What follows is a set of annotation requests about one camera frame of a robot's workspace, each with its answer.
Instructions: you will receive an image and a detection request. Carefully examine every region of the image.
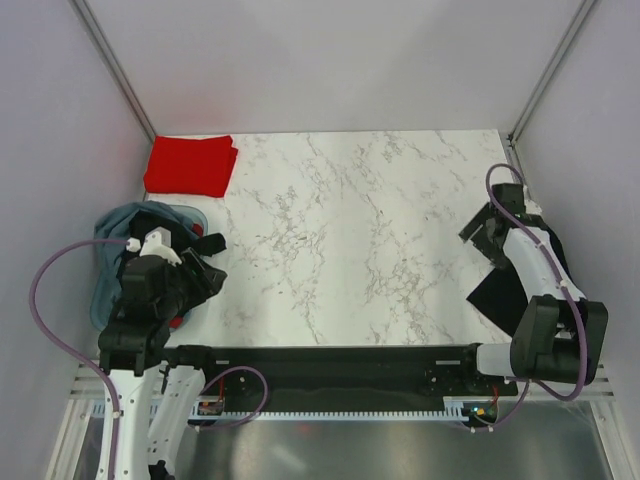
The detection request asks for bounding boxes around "folded red t shirt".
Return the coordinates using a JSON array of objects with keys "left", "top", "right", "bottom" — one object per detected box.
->
[{"left": 143, "top": 135, "right": 238, "bottom": 198}]

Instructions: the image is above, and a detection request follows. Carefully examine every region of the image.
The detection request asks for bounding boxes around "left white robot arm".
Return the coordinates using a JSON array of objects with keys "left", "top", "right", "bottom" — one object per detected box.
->
[{"left": 96, "top": 248, "right": 227, "bottom": 479}]

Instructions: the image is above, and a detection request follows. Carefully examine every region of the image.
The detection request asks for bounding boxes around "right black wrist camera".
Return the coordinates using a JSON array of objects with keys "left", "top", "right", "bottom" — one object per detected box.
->
[{"left": 491, "top": 183, "right": 542, "bottom": 216}]

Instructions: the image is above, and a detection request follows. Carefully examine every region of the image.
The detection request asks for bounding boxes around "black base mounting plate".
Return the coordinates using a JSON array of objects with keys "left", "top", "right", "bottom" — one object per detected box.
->
[{"left": 160, "top": 344, "right": 518, "bottom": 414}]

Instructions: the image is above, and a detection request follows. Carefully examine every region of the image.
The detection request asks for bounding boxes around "red garment in basket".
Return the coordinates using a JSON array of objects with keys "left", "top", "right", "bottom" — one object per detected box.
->
[{"left": 169, "top": 223, "right": 204, "bottom": 330}]

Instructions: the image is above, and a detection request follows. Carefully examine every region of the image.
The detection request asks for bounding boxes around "white slotted cable duct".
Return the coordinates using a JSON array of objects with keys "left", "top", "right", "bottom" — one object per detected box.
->
[{"left": 187, "top": 399, "right": 498, "bottom": 423}]

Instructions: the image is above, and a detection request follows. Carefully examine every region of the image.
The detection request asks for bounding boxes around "left aluminium frame post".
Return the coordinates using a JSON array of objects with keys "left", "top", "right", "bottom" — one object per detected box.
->
[{"left": 69, "top": 0, "right": 156, "bottom": 142}]

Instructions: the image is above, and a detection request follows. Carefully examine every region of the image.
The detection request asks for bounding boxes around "blue plastic laundry basket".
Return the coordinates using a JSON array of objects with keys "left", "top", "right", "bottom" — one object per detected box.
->
[{"left": 88, "top": 201, "right": 210, "bottom": 333}]

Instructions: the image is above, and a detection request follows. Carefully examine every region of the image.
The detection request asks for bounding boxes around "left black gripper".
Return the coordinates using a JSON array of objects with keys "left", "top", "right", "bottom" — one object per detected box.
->
[{"left": 156, "top": 246, "right": 226, "bottom": 318}]

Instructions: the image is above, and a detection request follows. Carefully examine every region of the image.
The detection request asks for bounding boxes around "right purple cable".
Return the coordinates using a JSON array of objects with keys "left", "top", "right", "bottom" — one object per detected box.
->
[{"left": 464, "top": 162, "right": 589, "bottom": 434}]

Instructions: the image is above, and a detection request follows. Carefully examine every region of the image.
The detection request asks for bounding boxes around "black t shirt with logo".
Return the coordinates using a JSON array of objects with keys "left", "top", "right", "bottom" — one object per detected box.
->
[{"left": 465, "top": 219, "right": 599, "bottom": 381}]

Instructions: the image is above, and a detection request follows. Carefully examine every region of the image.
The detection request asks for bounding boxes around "right aluminium frame post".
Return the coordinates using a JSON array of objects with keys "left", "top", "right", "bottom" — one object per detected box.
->
[{"left": 505, "top": 0, "right": 600, "bottom": 148}]

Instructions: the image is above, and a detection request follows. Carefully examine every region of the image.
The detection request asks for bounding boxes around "black t shirt in basket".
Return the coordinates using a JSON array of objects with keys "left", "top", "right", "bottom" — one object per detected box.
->
[{"left": 126, "top": 210, "right": 227, "bottom": 257}]

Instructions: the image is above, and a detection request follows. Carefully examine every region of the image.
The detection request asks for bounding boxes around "grey blue t shirt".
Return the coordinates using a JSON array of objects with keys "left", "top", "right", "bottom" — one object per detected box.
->
[{"left": 89, "top": 200, "right": 198, "bottom": 331}]

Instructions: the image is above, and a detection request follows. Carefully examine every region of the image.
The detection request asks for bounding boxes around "aluminium frame post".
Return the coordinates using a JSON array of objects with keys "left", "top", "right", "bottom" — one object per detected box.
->
[
  {"left": 505, "top": 0, "right": 600, "bottom": 148},
  {"left": 69, "top": 0, "right": 156, "bottom": 142}
]

